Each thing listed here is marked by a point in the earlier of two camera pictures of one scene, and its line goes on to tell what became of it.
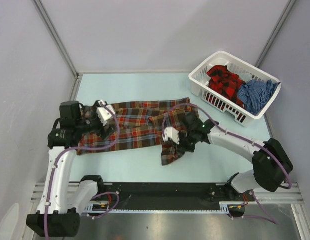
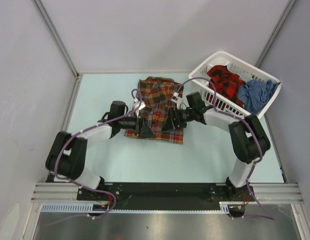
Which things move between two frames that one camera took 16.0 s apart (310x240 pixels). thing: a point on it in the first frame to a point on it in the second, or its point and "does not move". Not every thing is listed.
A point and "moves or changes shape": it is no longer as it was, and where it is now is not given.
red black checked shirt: x=226 y=83 does not move
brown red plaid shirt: x=140 y=124 moves or changes shape
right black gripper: x=182 y=148 to x=178 y=121
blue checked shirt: x=255 y=95 does not move
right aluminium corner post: x=287 y=10 does not move
